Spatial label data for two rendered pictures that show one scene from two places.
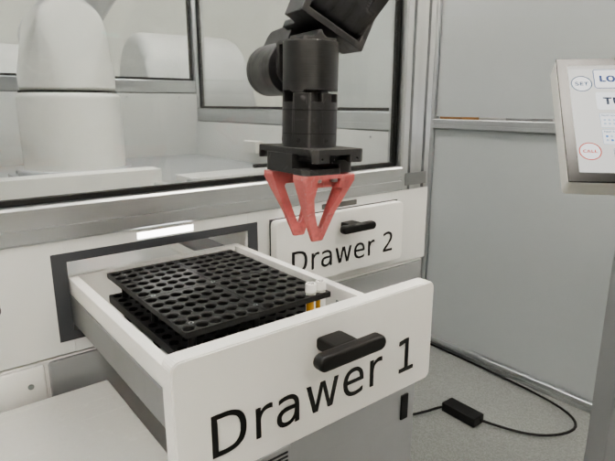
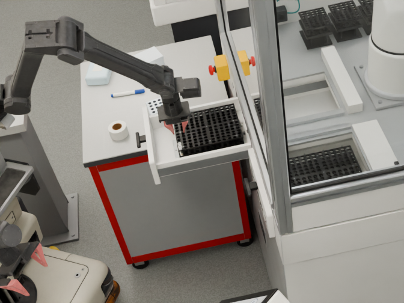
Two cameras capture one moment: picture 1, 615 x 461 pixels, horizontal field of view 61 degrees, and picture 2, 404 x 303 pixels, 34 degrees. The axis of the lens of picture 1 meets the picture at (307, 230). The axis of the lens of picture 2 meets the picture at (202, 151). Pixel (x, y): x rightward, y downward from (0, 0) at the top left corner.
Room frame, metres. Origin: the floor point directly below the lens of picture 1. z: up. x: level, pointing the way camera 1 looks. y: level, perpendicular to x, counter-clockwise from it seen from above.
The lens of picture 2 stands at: (1.60, -1.22, 2.44)
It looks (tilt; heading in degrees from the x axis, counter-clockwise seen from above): 45 degrees down; 128
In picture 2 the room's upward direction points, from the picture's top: 12 degrees counter-clockwise
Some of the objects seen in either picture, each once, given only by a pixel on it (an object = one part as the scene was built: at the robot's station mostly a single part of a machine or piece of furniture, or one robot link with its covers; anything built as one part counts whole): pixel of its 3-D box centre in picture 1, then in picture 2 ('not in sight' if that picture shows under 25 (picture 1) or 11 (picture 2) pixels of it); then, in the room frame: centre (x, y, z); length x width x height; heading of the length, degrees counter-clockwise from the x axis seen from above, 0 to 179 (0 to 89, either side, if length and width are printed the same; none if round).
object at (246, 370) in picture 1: (320, 368); (151, 143); (0.43, -0.01, 0.87); 0.29 x 0.02 x 0.11; 128
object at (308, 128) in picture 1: (309, 128); (172, 106); (0.55, 0.00, 1.08); 0.10 x 0.07 x 0.07; 37
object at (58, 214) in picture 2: not in sight; (23, 171); (-0.41, 0.00, 0.38); 0.30 x 0.30 x 0.76; 38
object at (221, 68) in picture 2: not in sight; (220, 68); (0.46, 0.43, 0.88); 0.07 x 0.05 x 0.07; 128
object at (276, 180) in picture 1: (306, 195); (177, 121); (0.56, 0.00, 1.01); 0.07 x 0.07 x 0.09; 37
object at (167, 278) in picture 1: (214, 306); (208, 133); (0.58, 0.11, 0.87); 0.22 x 0.18 x 0.06; 38
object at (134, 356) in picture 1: (210, 308); (210, 133); (0.59, 0.12, 0.86); 0.40 x 0.26 x 0.06; 38
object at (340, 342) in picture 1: (341, 346); (141, 139); (0.41, -0.03, 0.91); 0.07 x 0.04 x 0.01; 128
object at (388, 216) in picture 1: (342, 241); (261, 191); (0.87, -0.06, 0.87); 0.29 x 0.02 x 0.11; 128
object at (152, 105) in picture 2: not in sight; (164, 107); (0.29, 0.25, 0.78); 0.12 x 0.08 x 0.04; 49
